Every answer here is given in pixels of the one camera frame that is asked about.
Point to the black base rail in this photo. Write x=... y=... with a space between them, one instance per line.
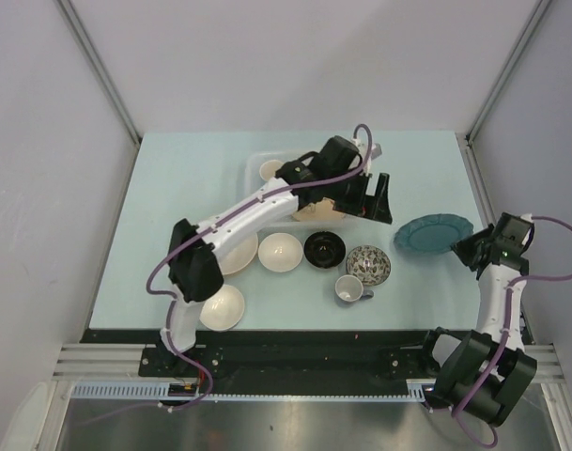
x=321 y=359

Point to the grey white mug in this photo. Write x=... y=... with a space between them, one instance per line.
x=349 y=289

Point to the white plastic bin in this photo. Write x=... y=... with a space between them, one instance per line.
x=252 y=182

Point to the right aluminium frame post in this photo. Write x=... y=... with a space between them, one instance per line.
x=521 y=45

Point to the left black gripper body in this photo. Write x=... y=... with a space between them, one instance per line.
x=347 y=192

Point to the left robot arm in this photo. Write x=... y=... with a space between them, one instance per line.
x=340 y=171

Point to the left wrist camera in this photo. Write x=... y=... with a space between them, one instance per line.
x=374 y=152

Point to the tan bird plate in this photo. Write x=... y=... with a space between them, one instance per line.
x=322 y=211

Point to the small white bowl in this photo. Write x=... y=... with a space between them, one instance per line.
x=224 y=310

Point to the medium white bowl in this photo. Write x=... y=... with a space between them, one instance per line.
x=280 y=252

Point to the white cable duct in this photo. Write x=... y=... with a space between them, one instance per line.
x=413 y=390

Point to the teal glass plate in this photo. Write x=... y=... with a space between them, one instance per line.
x=433 y=234

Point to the large cream bowl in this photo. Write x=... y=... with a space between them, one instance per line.
x=240 y=257

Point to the black glossy bowl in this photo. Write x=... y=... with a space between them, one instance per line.
x=324 y=250

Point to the aluminium frame post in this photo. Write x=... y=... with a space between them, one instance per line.
x=521 y=45
x=91 y=54

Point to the left aluminium frame post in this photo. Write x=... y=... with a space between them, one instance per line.
x=91 y=54

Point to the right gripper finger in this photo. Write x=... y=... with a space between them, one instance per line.
x=470 y=243
x=467 y=257

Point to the floral patterned bowl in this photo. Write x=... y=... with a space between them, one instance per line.
x=369 y=264

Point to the light blue mug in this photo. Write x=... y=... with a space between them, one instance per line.
x=269 y=168

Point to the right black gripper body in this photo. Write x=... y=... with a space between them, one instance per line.
x=486 y=242

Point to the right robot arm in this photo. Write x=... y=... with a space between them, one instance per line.
x=485 y=371

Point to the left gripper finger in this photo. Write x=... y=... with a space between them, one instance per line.
x=357 y=212
x=377 y=206

